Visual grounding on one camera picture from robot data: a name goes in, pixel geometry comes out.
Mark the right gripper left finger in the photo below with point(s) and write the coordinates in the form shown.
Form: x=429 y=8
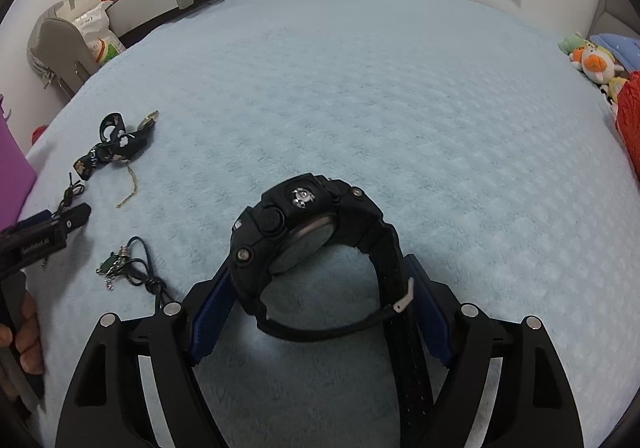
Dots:
x=136 y=376

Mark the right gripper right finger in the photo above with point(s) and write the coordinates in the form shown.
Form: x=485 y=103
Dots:
x=533 y=406

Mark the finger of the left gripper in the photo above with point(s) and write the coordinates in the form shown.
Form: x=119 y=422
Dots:
x=73 y=218
x=35 y=220

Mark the black wrist watch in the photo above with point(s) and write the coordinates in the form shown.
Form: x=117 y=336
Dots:
x=293 y=221

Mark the person's left hand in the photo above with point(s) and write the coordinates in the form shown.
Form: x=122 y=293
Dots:
x=27 y=338

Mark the purple plastic tub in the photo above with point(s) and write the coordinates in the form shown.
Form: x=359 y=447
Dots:
x=16 y=176

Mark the red plastic basket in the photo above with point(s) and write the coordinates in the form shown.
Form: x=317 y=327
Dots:
x=37 y=133

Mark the grey chair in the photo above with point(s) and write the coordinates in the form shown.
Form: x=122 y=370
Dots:
x=58 y=53

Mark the white shopping bag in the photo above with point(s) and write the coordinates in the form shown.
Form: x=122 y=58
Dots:
x=94 y=25

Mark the red cushion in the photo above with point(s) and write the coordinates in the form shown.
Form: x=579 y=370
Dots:
x=628 y=119

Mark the small plush toy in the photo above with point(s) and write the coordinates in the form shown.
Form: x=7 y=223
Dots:
x=595 y=62

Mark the grey headboard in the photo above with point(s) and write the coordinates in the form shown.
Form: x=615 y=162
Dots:
x=618 y=17

